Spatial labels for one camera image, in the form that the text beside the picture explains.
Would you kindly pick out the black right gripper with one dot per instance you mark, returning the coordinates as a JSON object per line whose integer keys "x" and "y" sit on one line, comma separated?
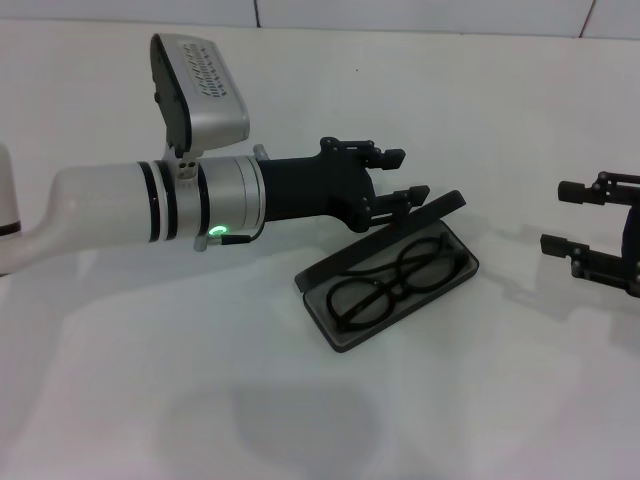
{"x": 632, "y": 245}

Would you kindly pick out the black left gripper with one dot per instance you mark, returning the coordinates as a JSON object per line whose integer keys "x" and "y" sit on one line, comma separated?
{"x": 310, "y": 187}

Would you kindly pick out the black glasses case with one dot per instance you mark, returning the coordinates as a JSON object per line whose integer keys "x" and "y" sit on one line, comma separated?
{"x": 450, "y": 272}

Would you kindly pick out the black round glasses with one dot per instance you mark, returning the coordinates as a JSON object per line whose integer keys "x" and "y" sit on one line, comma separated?
{"x": 398, "y": 290}

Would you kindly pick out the silver wrist connector stub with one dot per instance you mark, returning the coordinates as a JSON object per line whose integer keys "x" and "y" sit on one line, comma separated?
{"x": 259, "y": 152}

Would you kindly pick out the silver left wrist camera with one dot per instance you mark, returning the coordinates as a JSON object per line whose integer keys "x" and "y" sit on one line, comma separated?
{"x": 210, "y": 105}

